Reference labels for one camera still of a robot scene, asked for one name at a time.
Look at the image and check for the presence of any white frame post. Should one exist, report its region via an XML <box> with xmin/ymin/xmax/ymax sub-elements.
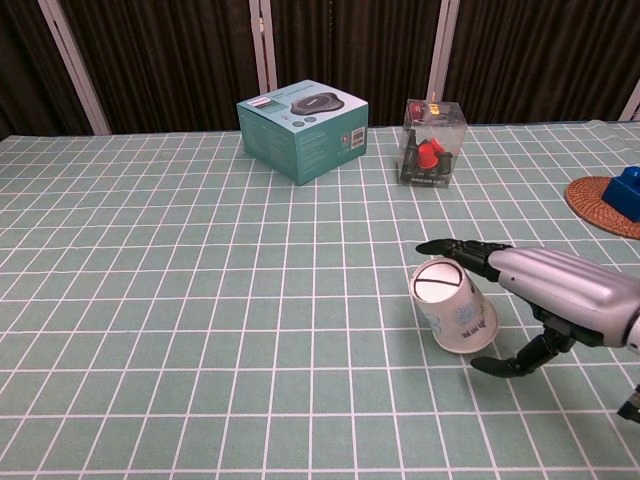
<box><xmin>38</xmin><ymin>0</ymin><xmax>112</xmax><ymax>136</ymax></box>
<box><xmin>248</xmin><ymin>0</ymin><xmax>279</xmax><ymax>97</ymax></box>
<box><xmin>426</xmin><ymin>0</ymin><xmax>461</xmax><ymax>104</ymax></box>
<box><xmin>618</xmin><ymin>79</ymin><xmax>640</xmax><ymax>123</ymax></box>

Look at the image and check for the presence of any round woven rattan coaster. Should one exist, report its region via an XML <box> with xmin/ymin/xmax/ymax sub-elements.
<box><xmin>564</xmin><ymin>176</ymin><xmax>640</xmax><ymax>237</ymax></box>

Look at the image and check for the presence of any teal cardboard product box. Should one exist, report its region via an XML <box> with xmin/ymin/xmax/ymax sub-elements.
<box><xmin>235</xmin><ymin>79</ymin><xmax>370</xmax><ymax>187</ymax></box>

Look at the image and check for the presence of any white paper cup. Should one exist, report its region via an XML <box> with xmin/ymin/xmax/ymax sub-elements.
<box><xmin>409</xmin><ymin>257</ymin><xmax>499</xmax><ymax>355</ymax></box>

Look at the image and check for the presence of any green checked tablecloth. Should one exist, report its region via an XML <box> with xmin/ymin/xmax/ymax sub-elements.
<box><xmin>0</xmin><ymin>118</ymin><xmax>640</xmax><ymax>480</ymax></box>

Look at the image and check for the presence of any clear plastic capsule box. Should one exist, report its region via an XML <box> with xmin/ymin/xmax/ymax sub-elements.
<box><xmin>397</xmin><ymin>98</ymin><xmax>470</xmax><ymax>190</ymax></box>

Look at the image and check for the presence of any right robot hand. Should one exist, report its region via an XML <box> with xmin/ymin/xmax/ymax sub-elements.
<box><xmin>415</xmin><ymin>238</ymin><xmax>640</xmax><ymax>379</ymax></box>

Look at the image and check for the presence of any dark pleated curtain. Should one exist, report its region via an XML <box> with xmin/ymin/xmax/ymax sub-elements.
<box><xmin>0</xmin><ymin>0</ymin><xmax>640</xmax><ymax>139</ymax></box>

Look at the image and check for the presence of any blue plastic block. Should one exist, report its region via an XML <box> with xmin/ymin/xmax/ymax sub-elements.
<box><xmin>601</xmin><ymin>164</ymin><xmax>640</xmax><ymax>225</ymax></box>

